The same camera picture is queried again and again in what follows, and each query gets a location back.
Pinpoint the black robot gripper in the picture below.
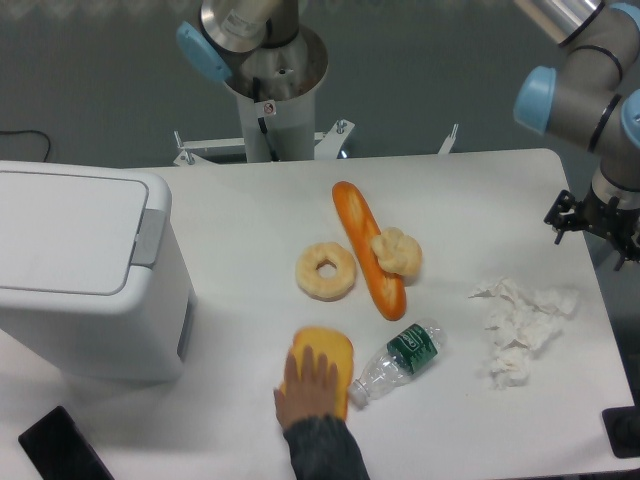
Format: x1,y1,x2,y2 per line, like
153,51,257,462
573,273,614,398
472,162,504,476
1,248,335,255
544,190,639,271

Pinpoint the yellow toast bread slice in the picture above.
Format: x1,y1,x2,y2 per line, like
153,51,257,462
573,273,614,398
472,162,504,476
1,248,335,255
288,326,354,420

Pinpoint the dark grey sleeved forearm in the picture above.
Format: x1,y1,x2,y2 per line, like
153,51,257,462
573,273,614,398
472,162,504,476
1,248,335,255
283,415,370,480

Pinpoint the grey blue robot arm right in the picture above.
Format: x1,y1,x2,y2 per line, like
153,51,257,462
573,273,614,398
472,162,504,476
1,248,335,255
513,1,639,267

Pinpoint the grey robot arm base left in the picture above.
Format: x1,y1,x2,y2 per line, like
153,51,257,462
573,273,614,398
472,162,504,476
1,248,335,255
176,1,328,102

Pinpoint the white lidded trash can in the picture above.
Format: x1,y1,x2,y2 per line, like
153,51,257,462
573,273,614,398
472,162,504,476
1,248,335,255
1,161,196,382

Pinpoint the person's bare hand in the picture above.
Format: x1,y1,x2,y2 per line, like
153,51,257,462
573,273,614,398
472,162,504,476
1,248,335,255
273,346,338,432

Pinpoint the crumpled white tissue paper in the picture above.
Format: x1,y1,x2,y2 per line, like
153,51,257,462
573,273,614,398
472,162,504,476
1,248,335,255
469,277,580,390

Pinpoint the black object table edge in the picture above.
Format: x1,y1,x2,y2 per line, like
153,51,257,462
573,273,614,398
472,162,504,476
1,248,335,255
602,406,640,459

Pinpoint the knotted bread roll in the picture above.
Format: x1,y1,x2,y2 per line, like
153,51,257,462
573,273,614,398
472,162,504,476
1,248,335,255
370,227,423,277

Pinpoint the clear bottle green label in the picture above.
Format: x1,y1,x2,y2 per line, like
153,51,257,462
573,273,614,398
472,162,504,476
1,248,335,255
347,318,447,409

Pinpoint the orange baguette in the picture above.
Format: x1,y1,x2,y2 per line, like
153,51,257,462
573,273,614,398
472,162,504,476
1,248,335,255
332,181,407,321

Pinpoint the black phone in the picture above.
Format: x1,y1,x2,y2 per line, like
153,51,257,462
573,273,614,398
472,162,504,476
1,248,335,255
18,406,114,480

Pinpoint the ring doughnut bread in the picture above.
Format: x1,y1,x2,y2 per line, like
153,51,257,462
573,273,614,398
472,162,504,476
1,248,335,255
295,242,356,301

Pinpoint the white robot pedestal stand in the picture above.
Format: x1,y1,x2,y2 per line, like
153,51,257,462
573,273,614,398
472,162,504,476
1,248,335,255
172,89,461,167

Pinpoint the black floor cable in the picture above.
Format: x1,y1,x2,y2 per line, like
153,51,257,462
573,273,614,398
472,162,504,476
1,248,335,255
0,129,52,157

